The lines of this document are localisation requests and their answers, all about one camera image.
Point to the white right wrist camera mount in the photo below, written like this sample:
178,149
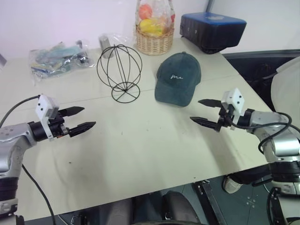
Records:
235,97

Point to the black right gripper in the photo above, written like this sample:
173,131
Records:
225,120

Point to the blue and black box device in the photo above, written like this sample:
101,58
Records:
211,30

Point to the white rounded chair back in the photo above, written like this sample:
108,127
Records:
287,79

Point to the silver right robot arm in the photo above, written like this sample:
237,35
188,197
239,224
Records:
283,143

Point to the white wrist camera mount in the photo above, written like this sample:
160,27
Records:
235,97
43,105

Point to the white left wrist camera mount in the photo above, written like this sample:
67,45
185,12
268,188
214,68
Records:
43,105

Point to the dark furniture beside table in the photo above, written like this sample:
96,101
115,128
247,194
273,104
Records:
253,68

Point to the white caster wheel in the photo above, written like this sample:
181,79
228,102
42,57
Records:
231,185

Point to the metal cylinder in plastic bag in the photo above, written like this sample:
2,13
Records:
104,43

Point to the black metal table frame bar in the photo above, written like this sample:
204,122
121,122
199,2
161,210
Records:
211,201

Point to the wicker fruit basket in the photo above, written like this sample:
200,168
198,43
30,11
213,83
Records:
154,43

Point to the dark green baseball cap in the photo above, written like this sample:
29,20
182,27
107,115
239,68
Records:
178,79

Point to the clear plastic bag of items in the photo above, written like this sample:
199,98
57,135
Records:
54,61

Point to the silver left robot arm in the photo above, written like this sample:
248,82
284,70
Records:
14,134

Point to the yellow toy fruit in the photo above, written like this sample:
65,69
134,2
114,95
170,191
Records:
148,26

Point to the orange toy fruit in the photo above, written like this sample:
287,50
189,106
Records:
145,11

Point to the dark rounded shape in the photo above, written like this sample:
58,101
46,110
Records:
178,206

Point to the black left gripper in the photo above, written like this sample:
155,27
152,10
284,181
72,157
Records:
57,125

